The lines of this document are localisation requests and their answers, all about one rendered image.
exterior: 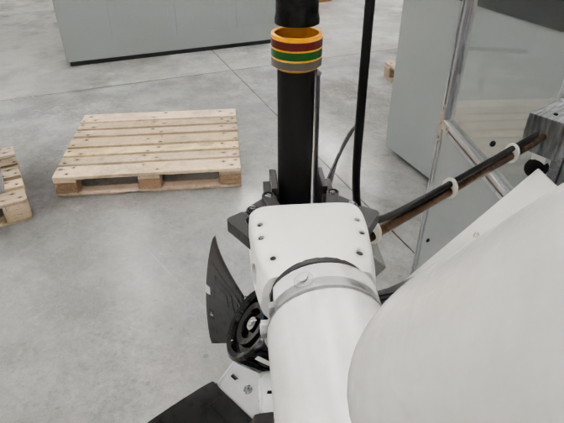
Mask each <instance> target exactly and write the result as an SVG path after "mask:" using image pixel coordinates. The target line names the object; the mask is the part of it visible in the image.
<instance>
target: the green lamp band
mask: <svg viewBox="0 0 564 423"><path fill-rule="evenodd" d="M271 55H272V56H273V57H274V58H276V59H278V60H285V61H294V62H301V61H309V60H315V59H318V58H320V57H321V56H322V48H321V49H320V50H317V51H314V52H310V53H303V54H291V53H284V52H280V51H277V50H274V49H273V48H272V47H271Z"/></svg>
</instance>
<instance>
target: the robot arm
mask: <svg viewBox="0 0 564 423"><path fill-rule="evenodd" d="M378 221H379V211H377V210H374V209H372V208H368V207H365V206H358V204H357V203H356V202H355V201H351V200H348V199H347V198H345V197H342V196H339V190H337V189H334V188H332V183H331V181H330V178H325V176H324V173H323V170H322V167H318V176H317V203H311V204H294V205H280V204H279V185H278V179H277V174H276V170H274V169H271V170H269V181H263V193H262V199H260V200H259V201H257V202H255V203H253V204H252V205H251V206H249V207H248V208H247V210H246V211H245V212H243V211H241V212H239V213H238V214H235V215H233V216H231V217H229V218H228V219H227V230H228V231H229V232H230V233H231V234H232V235H233V236H234V237H235V238H237V239H238V240H239V241H240V242H241V243H243V244H244V245H245V246H246V247H247V248H249V255H250V263H251V270H252V276H253V284H254V288H255V292H256V295H257V298H258V302H259V304H260V307H261V309H262V312H263V313H264V314H265V315H266V316H267V317H268V318H269V320H261V323H260V335H261V336H262V338H268V349H269V367H270V378H271V388H272V398H273V408H274V423H564V183H562V184H560V185H559V186H558V187H556V188H555V189H553V190H551V191H549V192H548V193H546V194H544V195H543V196H542V197H540V198H538V199H537V200H535V201H533V202H532V203H530V204H529V205H528V206H526V207H524V208H522V209H521V210H519V211H517V212H516V213H515V214H513V215H512V216H510V217H508V218H507V219H505V220H503V221H502V222H501V223H499V224H497V225H496V226H494V227H492V228H491V229H489V230H488V231H487V232H485V233H483V234H482V235H480V236H478V237H477V238H475V239H473V240H472V241H471V242H469V243H467V244H466V245H464V246H462V247H461V248H459V249H458V250H456V251H454V252H453V253H451V254H449V255H447V256H446V257H445V258H443V259H441V260H439V261H438V262H436V263H434V264H433V265H431V266H430V267H428V268H427V269H424V270H423V271H421V272H420V273H418V274H417V275H416V276H415V277H413V278H412V279H410V280H409V281H408V282H406V283H405V284H404V285H402V286H401V287H399V288H398V289H397V290H396V291H395V292H394V293H393V294H392V295H391V296H390V297H389V298H388V299H387V300H386V301H385V302H384V303H383V304H381V301H380V299H379V295H378V292H377V290H376V275H375V267H374V260H373V251H372V246H371V242H370V237H369V236H370V234H371V233H372V231H373V230H374V229H375V227H376V226H377V224H378Z"/></svg>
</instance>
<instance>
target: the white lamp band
mask: <svg viewBox="0 0 564 423"><path fill-rule="evenodd" d="M321 63H322V56H321V58H320V59H319V60H316V61H312V62H308V63H285V62H281V61H278V60H275V59H273V58H272V56H271V65H272V66H273V67H275V68H277V69H280V70H283V71H310V70H314V69H316V68H318V67H320V66H321Z"/></svg>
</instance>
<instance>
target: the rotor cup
mask: <svg viewBox="0 0 564 423"><path fill-rule="evenodd" d="M253 316H255V317H256V324H255V326H254V327H253V329H252V330H248V329H247V324H248V321H249V319H250V318H251V317H253ZM267 319H268V317H267V316H266V315H265V314H264V313H263V312H262V309H261V307H260V304H259V301H258V298H257V295H256V292H255V290H254V291H253V292H252V293H251V294H249V295H248V296H247V297H246V298H245V299H244V301H243V302H242V303H241V305H240V306H239V307H238V309H237V311H236V312H235V314H234V316H233V318H232V321H231V324H230V327H229V329H228V333H227V355H228V356H229V357H230V359H231V360H233V361H234V362H235V363H236V364H238V365H241V366H243V367H245V368H247V369H249V370H252V371H254V372H255V373H258V374H260V373H262V372H265V371H270V367H269V366H268V365H266V364H264V363H261V362H260V361H258V360H256V359H255V358H256V357H257V356H259V357H261V358H264V359H266V360H268V361H269V349H268V347H267V345H266V344H265V341H264V338H262V336H261V335H260V323H261V320H267Z"/></svg>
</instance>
